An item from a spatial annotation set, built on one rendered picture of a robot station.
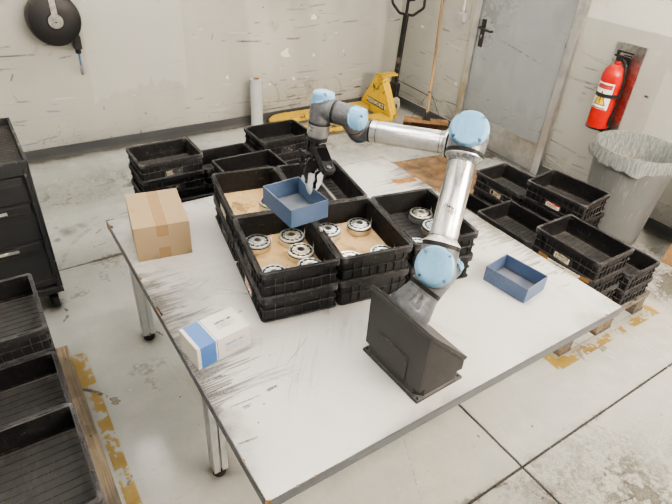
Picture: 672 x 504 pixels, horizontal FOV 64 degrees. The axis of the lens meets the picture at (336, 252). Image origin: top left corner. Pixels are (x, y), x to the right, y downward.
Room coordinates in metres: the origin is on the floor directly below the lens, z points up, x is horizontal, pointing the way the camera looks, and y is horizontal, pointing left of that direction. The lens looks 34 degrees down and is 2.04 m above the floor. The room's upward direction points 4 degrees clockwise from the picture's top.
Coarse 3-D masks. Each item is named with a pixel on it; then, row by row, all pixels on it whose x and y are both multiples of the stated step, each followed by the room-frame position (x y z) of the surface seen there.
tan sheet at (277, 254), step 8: (272, 240) 1.82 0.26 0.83; (272, 248) 1.76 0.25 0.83; (280, 248) 1.76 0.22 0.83; (256, 256) 1.70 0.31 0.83; (264, 256) 1.70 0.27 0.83; (272, 256) 1.71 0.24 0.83; (280, 256) 1.71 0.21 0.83; (264, 264) 1.65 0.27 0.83; (280, 264) 1.66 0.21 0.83; (288, 264) 1.66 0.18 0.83; (296, 264) 1.66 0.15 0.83
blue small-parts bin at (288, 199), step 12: (288, 180) 1.76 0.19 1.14; (300, 180) 1.77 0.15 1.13; (264, 192) 1.69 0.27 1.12; (276, 192) 1.73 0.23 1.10; (288, 192) 1.76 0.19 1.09; (300, 192) 1.77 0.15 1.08; (312, 192) 1.70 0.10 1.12; (276, 204) 1.62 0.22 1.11; (288, 204) 1.69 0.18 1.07; (300, 204) 1.70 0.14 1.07; (312, 204) 1.59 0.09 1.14; (324, 204) 1.62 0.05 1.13; (288, 216) 1.55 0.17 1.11; (300, 216) 1.56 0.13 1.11; (312, 216) 1.59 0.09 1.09; (324, 216) 1.62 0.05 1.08
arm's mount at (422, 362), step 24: (384, 312) 1.31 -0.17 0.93; (384, 336) 1.29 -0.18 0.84; (408, 336) 1.22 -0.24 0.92; (432, 336) 1.15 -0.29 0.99; (384, 360) 1.28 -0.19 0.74; (408, 360) 1.20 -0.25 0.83; (432, 360) 1.17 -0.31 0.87; (456, 360) 1.24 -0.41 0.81; (408, 384) 1.19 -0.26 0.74; (432, 384) 1.18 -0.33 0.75
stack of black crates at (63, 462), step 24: (72, 408) 1.12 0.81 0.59; (0, 432) 1.01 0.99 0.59; (24, 432) 1.04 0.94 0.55; (48, 432) 1.08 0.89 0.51; (72, 432) 1.10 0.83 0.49; (0, 456) 1.00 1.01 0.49; (24, 456) 1.00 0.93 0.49; (48, 456) 1.01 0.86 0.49; (72, 456) 1.01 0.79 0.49; (0, 480) 0.92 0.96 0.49; (24, 480) 0.92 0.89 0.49; (48, 480) 0.93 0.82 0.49; (72, 480) 0.93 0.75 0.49; (96, 480) 0.87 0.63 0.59
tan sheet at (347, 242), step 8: (336, 224) 1.98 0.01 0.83; (344, 224) 1.98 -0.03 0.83; (344, 232) 1.92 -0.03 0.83; (344, 240) 1.86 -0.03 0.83; (352, 240) 1.86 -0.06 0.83; (360, 240) 1.86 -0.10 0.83; (368, 240) 1.87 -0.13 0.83; (376, 240) 1.87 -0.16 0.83; (344, 248) 1.80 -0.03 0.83; (352, 248) 1.80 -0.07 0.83; (360, 248) 1.80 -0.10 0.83; (368, 248) 1.81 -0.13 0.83
